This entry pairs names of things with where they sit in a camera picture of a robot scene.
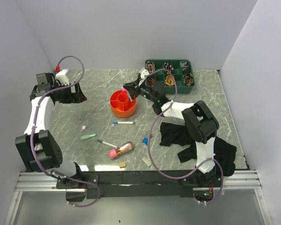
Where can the blue white pen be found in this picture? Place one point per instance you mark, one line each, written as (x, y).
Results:
(124, 122)

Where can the orange round organizer container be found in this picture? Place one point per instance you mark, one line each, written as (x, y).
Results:
(121, 105)

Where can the black base beam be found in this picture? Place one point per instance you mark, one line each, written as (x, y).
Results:
(136, 184)

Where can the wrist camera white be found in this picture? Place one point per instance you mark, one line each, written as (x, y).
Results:
(62, 77)
(143, 73)

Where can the aluminium rail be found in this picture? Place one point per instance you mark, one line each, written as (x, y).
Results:
(38, 182)

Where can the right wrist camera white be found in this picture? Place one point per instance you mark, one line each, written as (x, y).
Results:
(143, 73)

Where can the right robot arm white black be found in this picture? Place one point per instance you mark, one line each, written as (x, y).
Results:
(200, 123)

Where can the green cap white pen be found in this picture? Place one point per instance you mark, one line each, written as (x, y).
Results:
(106, 143)

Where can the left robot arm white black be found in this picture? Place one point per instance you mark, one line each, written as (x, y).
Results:
(36, 146)

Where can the white eraser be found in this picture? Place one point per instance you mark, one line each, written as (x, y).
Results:
(146, 161)

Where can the small tan eraser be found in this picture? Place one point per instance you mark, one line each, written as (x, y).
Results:
(122, 165)

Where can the clear pencil case pink cap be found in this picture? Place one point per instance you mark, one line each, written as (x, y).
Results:
(124, 148)

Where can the black cloth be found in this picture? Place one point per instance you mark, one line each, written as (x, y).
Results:
(225, 153)

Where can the mint green correction tube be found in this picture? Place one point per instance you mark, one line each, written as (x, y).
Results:
(86, 137)

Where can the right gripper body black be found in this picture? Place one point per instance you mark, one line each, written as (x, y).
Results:
(145, 92)

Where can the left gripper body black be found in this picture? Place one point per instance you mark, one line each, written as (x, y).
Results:
(65, 95)

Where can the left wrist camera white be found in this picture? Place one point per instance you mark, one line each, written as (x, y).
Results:
(62, 77)

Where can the green compartment tray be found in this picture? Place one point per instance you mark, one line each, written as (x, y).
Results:
(175, 75)

